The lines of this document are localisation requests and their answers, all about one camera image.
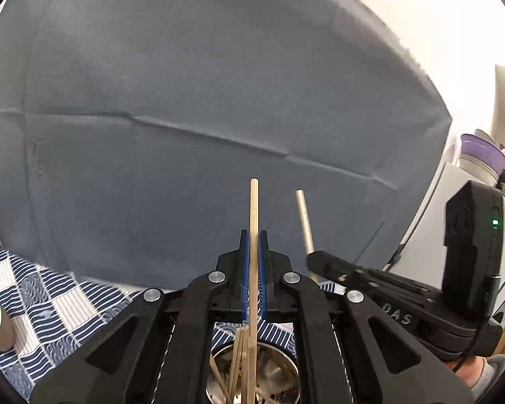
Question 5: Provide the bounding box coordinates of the white appliance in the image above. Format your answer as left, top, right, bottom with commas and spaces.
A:
388, 162, 505, 317

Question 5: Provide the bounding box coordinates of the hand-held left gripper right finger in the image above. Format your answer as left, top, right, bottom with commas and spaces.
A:
259, 229, 476, 404

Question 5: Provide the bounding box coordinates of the silver metal chopstick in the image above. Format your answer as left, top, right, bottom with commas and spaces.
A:
295, 190, 321, 283

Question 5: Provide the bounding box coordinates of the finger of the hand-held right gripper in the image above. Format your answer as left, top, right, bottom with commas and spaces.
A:
305, 250, 443, 304

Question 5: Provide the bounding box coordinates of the blue white checkered tablecloth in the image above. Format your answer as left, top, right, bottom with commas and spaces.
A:
0, 248, 351, 403

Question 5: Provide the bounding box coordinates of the shiny metal cup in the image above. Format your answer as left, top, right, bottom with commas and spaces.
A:
205, 342, 300, 404

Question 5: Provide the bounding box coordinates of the light wooden chopstick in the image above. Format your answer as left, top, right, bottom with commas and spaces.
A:
249, 178, 261, 404
209, 359, 231, 393
240, 327, 250, 404
226, 328, 245, 401

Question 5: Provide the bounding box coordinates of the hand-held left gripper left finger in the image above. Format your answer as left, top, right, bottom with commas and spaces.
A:
29, 229, 253, 404

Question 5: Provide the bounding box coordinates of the purple bowl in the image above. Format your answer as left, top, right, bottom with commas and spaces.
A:
459, 133, 505, 178

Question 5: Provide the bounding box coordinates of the grey fabric backdrop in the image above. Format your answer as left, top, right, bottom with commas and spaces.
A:
0, 0, 453, 292

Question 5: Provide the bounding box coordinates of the person's right forearm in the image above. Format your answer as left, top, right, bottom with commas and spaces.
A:
442, 353, 505, 393

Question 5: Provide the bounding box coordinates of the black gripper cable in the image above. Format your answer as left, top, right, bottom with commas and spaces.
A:
453, 275, 496, 372

